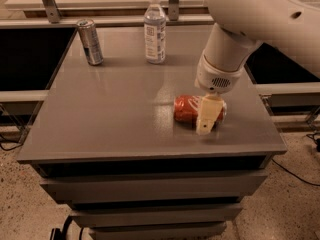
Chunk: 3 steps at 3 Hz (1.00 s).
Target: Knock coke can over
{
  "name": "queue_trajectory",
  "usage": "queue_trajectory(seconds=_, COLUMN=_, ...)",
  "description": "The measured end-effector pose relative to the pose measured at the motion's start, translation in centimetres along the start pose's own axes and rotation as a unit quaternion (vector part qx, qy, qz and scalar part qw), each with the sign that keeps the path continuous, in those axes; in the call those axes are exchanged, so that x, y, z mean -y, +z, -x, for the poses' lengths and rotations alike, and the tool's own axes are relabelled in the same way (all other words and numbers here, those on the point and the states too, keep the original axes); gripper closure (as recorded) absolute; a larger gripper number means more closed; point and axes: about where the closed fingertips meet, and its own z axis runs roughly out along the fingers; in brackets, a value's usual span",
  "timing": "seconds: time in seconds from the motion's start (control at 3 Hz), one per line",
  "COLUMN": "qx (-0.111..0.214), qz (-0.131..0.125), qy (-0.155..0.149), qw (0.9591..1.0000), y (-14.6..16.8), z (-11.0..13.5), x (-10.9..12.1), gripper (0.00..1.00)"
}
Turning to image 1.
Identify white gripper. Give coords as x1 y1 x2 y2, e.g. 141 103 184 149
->
195 50 242 135

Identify red coke can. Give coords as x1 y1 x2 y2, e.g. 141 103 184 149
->
174 95 227 126

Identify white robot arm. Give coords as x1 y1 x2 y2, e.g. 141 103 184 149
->
195 0 320 135

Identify silver energy drink can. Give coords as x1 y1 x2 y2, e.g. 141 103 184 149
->
77 19 103 66

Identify clear plastic water bottle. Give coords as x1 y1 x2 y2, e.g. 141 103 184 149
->
144 0 166 64

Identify grey drawer cabinet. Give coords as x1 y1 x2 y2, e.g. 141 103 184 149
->
18 25 286 240

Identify black cable right floor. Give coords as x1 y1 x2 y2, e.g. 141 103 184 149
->
271 158 320 187

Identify black cable floor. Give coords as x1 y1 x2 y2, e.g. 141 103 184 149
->
271 158 320 187
0 104 28 152

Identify metal railing frame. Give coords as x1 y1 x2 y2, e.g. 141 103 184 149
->
0 0 213 29

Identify black cable left floor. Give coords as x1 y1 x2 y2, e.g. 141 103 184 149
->
0 104 28 152

